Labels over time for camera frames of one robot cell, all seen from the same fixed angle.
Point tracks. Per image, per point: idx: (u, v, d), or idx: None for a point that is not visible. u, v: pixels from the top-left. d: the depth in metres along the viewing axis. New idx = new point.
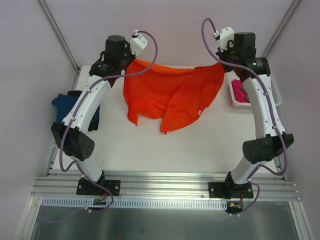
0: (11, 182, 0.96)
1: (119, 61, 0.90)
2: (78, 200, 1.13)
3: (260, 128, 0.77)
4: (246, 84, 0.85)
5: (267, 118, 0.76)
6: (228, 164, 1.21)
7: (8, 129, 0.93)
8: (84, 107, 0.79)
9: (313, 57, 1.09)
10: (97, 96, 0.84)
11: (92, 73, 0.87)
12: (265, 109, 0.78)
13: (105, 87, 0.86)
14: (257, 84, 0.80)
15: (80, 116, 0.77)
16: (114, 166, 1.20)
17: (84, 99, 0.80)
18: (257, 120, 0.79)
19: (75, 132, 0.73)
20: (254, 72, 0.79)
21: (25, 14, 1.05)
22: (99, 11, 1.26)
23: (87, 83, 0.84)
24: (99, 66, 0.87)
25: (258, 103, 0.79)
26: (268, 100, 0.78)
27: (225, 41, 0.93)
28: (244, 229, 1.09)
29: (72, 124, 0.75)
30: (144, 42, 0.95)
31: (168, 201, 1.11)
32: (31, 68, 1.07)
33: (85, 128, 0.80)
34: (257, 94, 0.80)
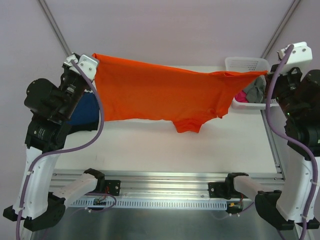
0: (11, 184, 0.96)
1: (58, 115, 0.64)
2: (78, 201, 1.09)
3: (285, 207, 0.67)
4: (295, 153, 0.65)
5: (298, 205, 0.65)
6: (228, 164, 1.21)
7: (8, 131, 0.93)
8: (31, 192, 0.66)
9: (314, 59, 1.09)
10: (44, 172, 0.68)
11: (31, 144, 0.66)
12: (303, 197, 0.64)
13: (50, 159, 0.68)
14: (309, 168, 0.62)
15: (29, 204, 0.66)
16: (114, 166, 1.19)
17: (29, 184, 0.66)
18: (286, 197, 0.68)
19: (28, 222, 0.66)
20: (312, 157, 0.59)
21: (23, 15, 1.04)
22: (98, 10, 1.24)
23: (27, 159, 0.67)
24: (34, 133, 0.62)
25: (297, 186, 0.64)
26: (312, 191, 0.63)
27: (291, 65, 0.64)
28: (242, 228, 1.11)
29: (23, 213, 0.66)
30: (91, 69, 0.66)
31: (168, 201, 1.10)
32: (30, 68, 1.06)
33: (44, 203, 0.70)
34: (302, 178, 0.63)
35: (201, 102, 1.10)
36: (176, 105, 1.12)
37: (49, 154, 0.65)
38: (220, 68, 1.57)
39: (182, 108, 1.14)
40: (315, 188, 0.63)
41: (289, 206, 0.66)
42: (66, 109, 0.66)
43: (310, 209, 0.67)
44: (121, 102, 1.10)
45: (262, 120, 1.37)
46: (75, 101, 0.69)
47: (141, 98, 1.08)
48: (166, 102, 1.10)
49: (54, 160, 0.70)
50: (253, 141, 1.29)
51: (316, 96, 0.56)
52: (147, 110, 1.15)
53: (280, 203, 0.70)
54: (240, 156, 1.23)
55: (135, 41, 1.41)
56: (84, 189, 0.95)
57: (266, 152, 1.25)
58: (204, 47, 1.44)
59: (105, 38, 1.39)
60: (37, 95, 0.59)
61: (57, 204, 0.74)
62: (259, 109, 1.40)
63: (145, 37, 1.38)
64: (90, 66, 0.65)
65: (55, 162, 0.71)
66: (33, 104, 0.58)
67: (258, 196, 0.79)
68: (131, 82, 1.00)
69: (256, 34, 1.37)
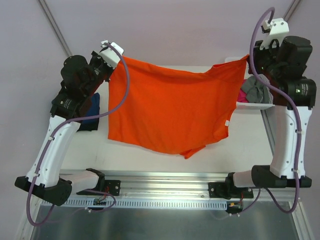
0: (12, 182, 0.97)
1: (84, 91, 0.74)
2: (78, 200, 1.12)
3: (277, 165, 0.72)
4: (279, 110, 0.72)
5: (288, 158, 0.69)
6: (228, 164, 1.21)
7: (9, 130, 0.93)
8: (48, 158, 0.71)
9: (313, 57, 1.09)
10: (62, 143, 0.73)
11: (55, 114, 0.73)
12: (291, 149, 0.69)
13: (71, 130, 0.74)
14: (292, 117, 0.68)
15: (45, 170, 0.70)
16: (113, 166, 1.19)
17: (47, 150, 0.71)
18: (278, 155, 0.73)
19: (40, 190, 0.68)
20: (294, 105, 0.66)
21: (24, 15, 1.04)
22: (99, 10, 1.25)
23: (50, 127, 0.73)
24: (60, 103, 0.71)
25: (285, 139, 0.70)
26: (299, 139, 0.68)
27: (270, 39, 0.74)
28: (243, 228, 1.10)
29: (37, 180, 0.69)
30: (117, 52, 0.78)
31: (168, 201, 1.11)
32: (31, 68, 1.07)
33: (56, 176, 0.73)
34: (288, 130, 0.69)
35: (206, 113, 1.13)
36: (182, 116, 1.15)
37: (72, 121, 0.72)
38: None
39: (187, 122, 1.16)
40: (301, 137, 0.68)
41: (280, 161, 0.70)
42: (91, 87, 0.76)
43: (301, 164, 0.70)
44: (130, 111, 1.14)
45: (262, 119, 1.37)
46: (98, 83, 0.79)
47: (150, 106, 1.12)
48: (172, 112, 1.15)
49: (73, 133, 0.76)
50: (253, 141, 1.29)
51: (290, 54, 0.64)
52: (154, 124, 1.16)
53: (273, 164, 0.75)
54: (240, 156, 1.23)
55: (135, 41, 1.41)
56: (85, 183, 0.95)
57: (267, 152, 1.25)
58: (204, 47, 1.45)
59: (105, 38, 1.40)
60: (72, 67, 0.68)
61: (63, 182, 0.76)
62: (259, 109, 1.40)
63: (145, 37, 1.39)
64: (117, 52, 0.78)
65: (72, 136, 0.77)
66: (67, 73, 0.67)
67: (255, 167, 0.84)
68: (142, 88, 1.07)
69: (256, 34, 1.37)
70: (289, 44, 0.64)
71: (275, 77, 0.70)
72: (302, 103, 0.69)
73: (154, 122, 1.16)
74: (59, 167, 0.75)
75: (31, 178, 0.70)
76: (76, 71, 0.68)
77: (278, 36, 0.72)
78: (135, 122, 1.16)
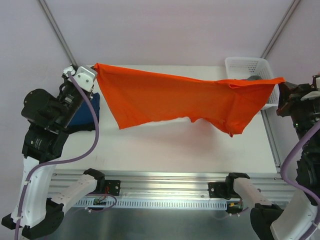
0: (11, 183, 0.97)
1: (54, 125, 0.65)
2: (78, 201, 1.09)
3: (279, 232, 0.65)
4: (302, 192, 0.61)
5: (293, 235, 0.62)
6: (228, 164, 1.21)
7: (8, 130, 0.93)
8: (29, 200, 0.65)
9: (314, 57, 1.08)
10: (42, 180, 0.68)
11: (28, 154, 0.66)
12: (299, 232, 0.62)
13: (49, 167, 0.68)
14: (313, 211, 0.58)
15: (27, 213, 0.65)
16: (114, 166, 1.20)
17: (26, 194, 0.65)
18: (283, 222, 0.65)
19: (26, 231, 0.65)
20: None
21: (24, 15, 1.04)
22: (98, 11, 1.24)
23: (25, 168, 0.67)
24: (31, 142, 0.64)
25: (297, 221, 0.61)
26: (310, 230, 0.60)
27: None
28: (242, 228, 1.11)
29: (21, 222, 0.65)
30: (88, 81, 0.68)
31: (168, 201, 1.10)
32: (30, 68, 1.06)
33: (42, 212, 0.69)
34: (303, 217, 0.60)
35: (208, 108, 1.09)
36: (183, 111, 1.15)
37: (44, 164, 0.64)
38: (220, 68, 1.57)
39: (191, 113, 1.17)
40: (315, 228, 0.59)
41: (284, 234, 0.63)
42: (63, 119, 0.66)
43: None
44: (127, 114, 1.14)
45: (262, 119, 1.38)
46: (73, 111, 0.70)
47: (146, 108, 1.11)
48: (170, 109, 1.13)
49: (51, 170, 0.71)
50: (252, 141, 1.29)
51: None
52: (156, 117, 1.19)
53: (275, 225, 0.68)
54: (240, 157, 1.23)
55: (135, 41, 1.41)
56: (83, 191, 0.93)
57: (266, 152, 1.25)
58: (204, 47, 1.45)
59: (105, 38, 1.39)
60: (33, 107, 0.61)
61: (55, 212, 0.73)
62: (259, 109, 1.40)
63: (145, 37, 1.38)
64: (87, 78, 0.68)
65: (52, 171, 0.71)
66: (28, 114, 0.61)
67: (254, 210, 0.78)
68: (132, 93, 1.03)
69: (256, 34, 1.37)
70: None
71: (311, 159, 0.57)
72: None
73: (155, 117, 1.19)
74: (44, 203, 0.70)
75: (15, 219, 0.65)
76: (39, 111, 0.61)
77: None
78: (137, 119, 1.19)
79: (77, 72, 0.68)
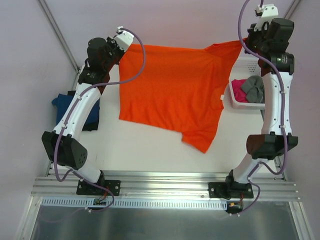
0: (13, 181, 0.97)
1: (104, 65, 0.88)
2: (78, 200, 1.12)
3: (266, 124, 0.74)
4: (265, 83, 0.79)
5: (275, 116, 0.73)
6: (228, 164, 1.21)
7: (9, 129, 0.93)
8: (75, 114, 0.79)
9: (313, 57, 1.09)
10: (88, 102, 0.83)
11: (82, 82, 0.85)
12: (277, 107, 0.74)
13: (95, 93, 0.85)
14: (276, 80, 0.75)
15: (72, 123, 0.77)
16: (114, 166, 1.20)
17: (75, 107, 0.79)
18: (266, 115, 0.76)
19: (68, 138, 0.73)
20: (275, 68, 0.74)
21: (26, 15, 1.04)
22: (99, 11, 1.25)
23: (77, 91, 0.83)
24: (87, 74, 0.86)
25: (271, 100, 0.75)
26: (283, 98, 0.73)
27: (262, 21, 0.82)
28: (244, 229, 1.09)
29: (64, 132, 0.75)
30: (130, 38, 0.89)
31: (168, 201, 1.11)
32: (31, 68, 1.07)
33: (79, 133, 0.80)
34: (273, 90, 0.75)
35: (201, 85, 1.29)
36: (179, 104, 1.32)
37: (97, 86, 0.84)
38: None
39: (182, 106, 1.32)
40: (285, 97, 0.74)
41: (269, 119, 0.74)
42: (109, 63, 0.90)
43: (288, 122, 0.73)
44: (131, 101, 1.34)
45: (262, 119, 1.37)
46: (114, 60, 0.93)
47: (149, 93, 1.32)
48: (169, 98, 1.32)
49: (94, 100, 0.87)
50: None
51: (275, 32, 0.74)
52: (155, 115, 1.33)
53: (263, 128, 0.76)
54: (240, 156, 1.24)
55: (135, 42, 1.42)
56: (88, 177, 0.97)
57: None
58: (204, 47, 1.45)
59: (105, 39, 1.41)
60: (97, 45, 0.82)
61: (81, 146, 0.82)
62: (259, 109, 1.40)
63: (145, 37, 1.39)
64: (130, 36, 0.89)
65: (94, 102, 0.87)
66: (92, 51, 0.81)
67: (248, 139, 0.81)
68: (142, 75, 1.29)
69: None
70: (275, 24, 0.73)
71: (263, 52, 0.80)
72: (284, 69, 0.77)
73: (154, 114, 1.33)
74: (82, 125, 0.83)
75: (58, 131, 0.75)
76: (99, 48, 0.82)
77: (269, 19, 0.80)
78: (138, 113, 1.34)
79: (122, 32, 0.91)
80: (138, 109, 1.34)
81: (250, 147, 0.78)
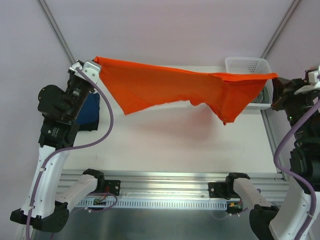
0: (13, 183, 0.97)
1: (67, 117, 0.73)
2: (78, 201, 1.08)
3: (278, 228, 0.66)
4: (295, 183, 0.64)
5: (291, 231, 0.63)
6: (228, 164, 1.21)
7: (9, 130, 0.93)
8: (42, 190, 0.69)
9: (313, 57, 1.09)
10: (55, 169, 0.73)
11: (44, 144, 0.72)
12: (297, 225, 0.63)
13: (62, 157, 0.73)
14: (307, 201, 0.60)
15: (40, 202, 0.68)
16: (114, 166, 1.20)
17: (39, 182, 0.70)
18: (282, 219, 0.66)
19: (37, 222, 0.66)
20: (312, 192, 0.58)
21: (26, 15, 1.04)
22: (99, 11, 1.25)
23: (39, 158, 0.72)
24: (48, 132, 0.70)
25: (293, 214, 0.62)
26: (307, 221, 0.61)
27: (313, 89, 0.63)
28: (243, 229, 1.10)
29: (33, 213, 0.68)
30: (94, 75, 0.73)
31: (168, 201, 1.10)
32: (30, 68, 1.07)
33: (52, 206, 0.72)
34: (299, 209, 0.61)
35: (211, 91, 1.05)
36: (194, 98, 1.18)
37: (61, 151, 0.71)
38: (220, 69, 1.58)
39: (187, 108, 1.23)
40: (310, 221, 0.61)
41: (282, 229, 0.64)
42: (72, 111, 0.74)
43: (303, 236, 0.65)
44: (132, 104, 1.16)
45: (262, 119, 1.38)
46: (80, 104, 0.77)
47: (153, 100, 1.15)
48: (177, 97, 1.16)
49: (63, 163, 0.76)
50: (252, 141, 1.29)
51: None
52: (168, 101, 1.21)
53: (273, 223, 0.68)
54: (240, 157, 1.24)
55: (135, 42, 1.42)
56: (85, 191, 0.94)
57: (266, 152, 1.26)
58: (205, 47, 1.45)
59: (105, 39, 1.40)
60: (49, 102, 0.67)
61: (62, 209, 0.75)
62: (259, 109, 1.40)
63: (145, 37, 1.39)
64: (93, 72, 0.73)
65: (65, 160, 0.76)
66: (46, 109, 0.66)
67: (254, 211, 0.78)
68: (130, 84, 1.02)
69: (256, 35, 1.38)
70: None
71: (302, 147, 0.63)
72: None
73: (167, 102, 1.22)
74: (54, 196, 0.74)
75: (26, 211, 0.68)
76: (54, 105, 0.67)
77: None
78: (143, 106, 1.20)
79: (83, 67, 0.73)
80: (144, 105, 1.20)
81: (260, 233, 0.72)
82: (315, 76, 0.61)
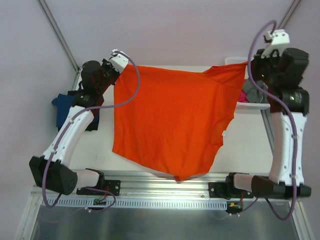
0: (13, 182, 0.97)
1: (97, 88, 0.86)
2: (78, 200, 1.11)
3: (275, 170, 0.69)
4: (276, 117, 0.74)
5: (286, 163, 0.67)
6: (227, 164, 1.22)
7: (9, 130, 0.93)
8: (66, 139, 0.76)
9: (313, 57, 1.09)
10: (81, 125, 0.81)
11: (75, 104, 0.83)
12: (288, 154, 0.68)
13: (88, 117, 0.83)
14: (288, 123, 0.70)
15: (62, 148, 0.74)
16: (113, 166, 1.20)
17: (66, 132, 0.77)
18: (275, 162, 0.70)
19: (56, 165, 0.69)
20: (289, 111, 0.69)
21: (26, 16, 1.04)
22: (99, 11, 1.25)
23: (69, 115, 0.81)
24: (81, 97, 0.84)
25: (282, 144, 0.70)
26: (295, 145, 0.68)
27: (271, 48, 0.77)
28: (244, 229, 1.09)
29: (54, 157, 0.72)
30: (125, 61, 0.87)
31: (168, 201, 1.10)
32: (31, 68, 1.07)
33: (68, 159, 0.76)
34: (284, 134, 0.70)
35: (202, 118, 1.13)
36: (178, 159, 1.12)
37: (90, 109, 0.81)
38: None
39: (178, 147, 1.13)
40: (297, 143, 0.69)
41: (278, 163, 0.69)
42: (102, 87, 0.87)
43: (299, 171, 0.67)
44: (124, 135, 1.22)
45: (262, 119, 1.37)
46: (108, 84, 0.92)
47: (140, 139, 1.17)
48: (162, 147, 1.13)
49: (85, 125, 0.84)
50: (252, 141, 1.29)
51: (288, 65, 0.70)
52: (150, 157, 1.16)
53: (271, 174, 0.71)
54: (240, 157, 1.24)
55: (135, 42, 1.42)
56: (87, 182, 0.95)
57: (266, 152, 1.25)
58: (204, 47, 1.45)
59: (105, 39, 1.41)
60: (90, 69, 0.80)
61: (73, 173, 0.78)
62: (259, 109, 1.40)
63: (145, 37, 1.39)
64: (124, 58, 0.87)
65: (87, 125, 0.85)
66: (86, 74, 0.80)
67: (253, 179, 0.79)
68: (136, 103, 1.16)
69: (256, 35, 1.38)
70: (288, 56, 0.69)
71: (273, 86, 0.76)
72: (297, 110, 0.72)
73: (148, 160, 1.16)
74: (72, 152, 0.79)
75: (47, 155, 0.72)
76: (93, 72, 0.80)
77: (280, 46, 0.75)
78: (130, 150, 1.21)
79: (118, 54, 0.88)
80: (130, 150, 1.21)
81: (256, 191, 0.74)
82: (269, 34, 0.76)
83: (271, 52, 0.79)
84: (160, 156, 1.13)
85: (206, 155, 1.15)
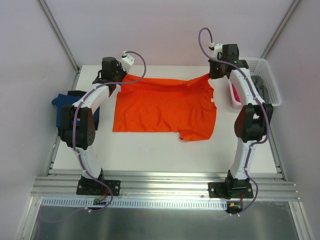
0: (13, 181, 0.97)
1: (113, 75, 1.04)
2: (78, 200, 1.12)
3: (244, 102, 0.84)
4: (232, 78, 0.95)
5: (248, 93, 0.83)
6: (228, 164, 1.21)
7: (9, 130, 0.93)
8: (92, 97, 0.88)
9: (313, 57, 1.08)
10: (102, 93, 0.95)
11: (96, 82, 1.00)
12: (247, 88, 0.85)
13: (105, 92, 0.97)
14: (238, 73, 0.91)
15: (89, 102, 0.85)
16: (113, 166, 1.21)
17: (91, 93, 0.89)
18: (242, 99, 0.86)
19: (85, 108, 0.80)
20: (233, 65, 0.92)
21: (25, 15, 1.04)
22: (98, 11, 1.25)
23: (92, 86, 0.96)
24: (100, 78, 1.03)
25: (240, 86, 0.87)
26: (248, 81, 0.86)
27: (216, 52, 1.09)
28: (245, 229, 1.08)
29: (82, 105, 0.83)
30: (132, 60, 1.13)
31: (168, 201, 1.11)
32: (31, 68, 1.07)
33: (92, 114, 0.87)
34: (239, 80, 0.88)
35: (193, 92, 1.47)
36: (178, 121, 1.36)
37: (108, 84, 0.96)
38: None
39: (176, 112, 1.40)
40: (250, 80, 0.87)
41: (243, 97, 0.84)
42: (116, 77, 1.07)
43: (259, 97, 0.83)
44: (125, 112, 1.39)
45: None
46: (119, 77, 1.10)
47: (142, 113, 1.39)
48: (164, 114, 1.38)
49: (102, 99, 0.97)
50: None
51: (226, 51, 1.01)
52: (153, 123, 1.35)
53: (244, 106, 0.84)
54: None
55: (135, 42, 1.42)
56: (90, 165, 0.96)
57: (267, 153, 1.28)
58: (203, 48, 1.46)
59: (105, 39, 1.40)
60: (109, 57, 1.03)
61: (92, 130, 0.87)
62: None
63: (145, 37, 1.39)
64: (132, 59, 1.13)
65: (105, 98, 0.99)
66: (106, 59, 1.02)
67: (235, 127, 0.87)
68: (136, 90, 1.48)
69: (255, 35, 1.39)
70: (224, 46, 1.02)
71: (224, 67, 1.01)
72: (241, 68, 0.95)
73: (152, 125, 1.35)
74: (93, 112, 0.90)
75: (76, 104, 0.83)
76: (112, 60, 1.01)
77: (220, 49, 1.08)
78: (132, 125, 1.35)
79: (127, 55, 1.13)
80: (132, 124, 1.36)
81: (238, 130, 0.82)
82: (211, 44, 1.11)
83: (217, 55, 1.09)
84: (163, 121, 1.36)
85: (199, 114, 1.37)
